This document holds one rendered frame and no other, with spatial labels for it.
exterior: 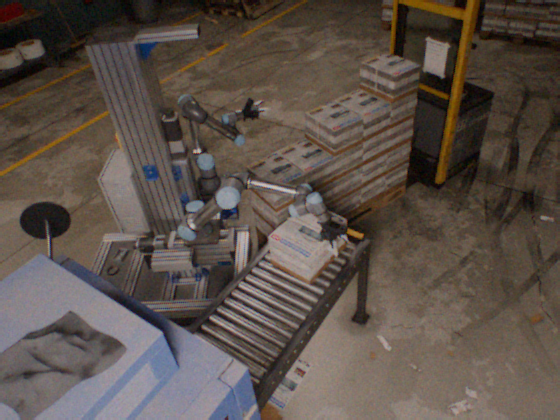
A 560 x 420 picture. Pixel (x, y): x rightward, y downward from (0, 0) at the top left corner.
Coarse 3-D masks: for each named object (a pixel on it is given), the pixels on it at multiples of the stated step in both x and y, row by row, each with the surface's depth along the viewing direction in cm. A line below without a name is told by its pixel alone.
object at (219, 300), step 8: (264, 248) 273; (256, 256) 268; (264, 256) 269; (248, 264) 264; (256, 264) 264; (240, 272) 260; (248, 272) 259; (232, 280) 255; (240, 280) 255; (232, 288) 251; (224, 296) 247; (216, 304) 243; (208, 312) 240; (200, 320) 236; (192, 328) 233; (200, 328) 234
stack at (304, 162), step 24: (312, 144) 351; (360, 144) 346; (384, 144) 364; (264, 168) 332; (288, 168) 329; (312, 168) 327; (336, 168) 343; (360, 168) 361; (384, 168) 381; (264, 192) 328; (336, 192) 358; (360, 192) 378; (264, 216) 350; (288, 216) 337; (360, 216) 401; (264, 240) 374
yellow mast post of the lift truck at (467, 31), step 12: (468, 0) 311; (468, 12) 315; (468, 24) 319; (468, 36) 325; (468, 48) 333; (456, 60) 341; (468, 60) 341; (456, 72) 345; (456, 84) 350; (456, 96) 356; (456, 108) 365; (456, 120) 375; (444, 132) 382; (444, 144) 388; (444, 156) 395; (444, 168) 405; (444, 180) 417
